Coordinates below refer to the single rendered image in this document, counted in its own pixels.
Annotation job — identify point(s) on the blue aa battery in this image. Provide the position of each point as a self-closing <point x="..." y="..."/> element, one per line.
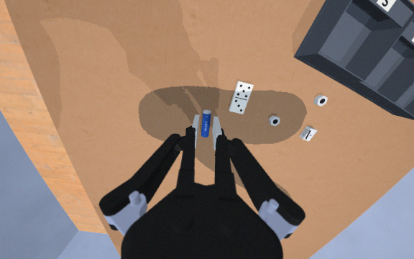
<point x="206" y="123"/>

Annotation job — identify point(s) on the dark grey rack of bins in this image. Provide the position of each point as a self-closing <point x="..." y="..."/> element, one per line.
<point x="374" y="39"/>

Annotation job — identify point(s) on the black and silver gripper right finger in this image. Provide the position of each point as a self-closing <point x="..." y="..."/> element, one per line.
<point x="276" y="208"/>

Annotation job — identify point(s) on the white domino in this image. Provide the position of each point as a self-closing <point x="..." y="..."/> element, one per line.
<point x="240" y="97"/>

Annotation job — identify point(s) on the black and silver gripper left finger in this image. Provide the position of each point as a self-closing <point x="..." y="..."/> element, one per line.
<point x="128" y="202"/>

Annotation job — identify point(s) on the grey hex nut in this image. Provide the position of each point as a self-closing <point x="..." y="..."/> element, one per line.
<point x="320" y="100"/>
<point x="273" y="120"/>

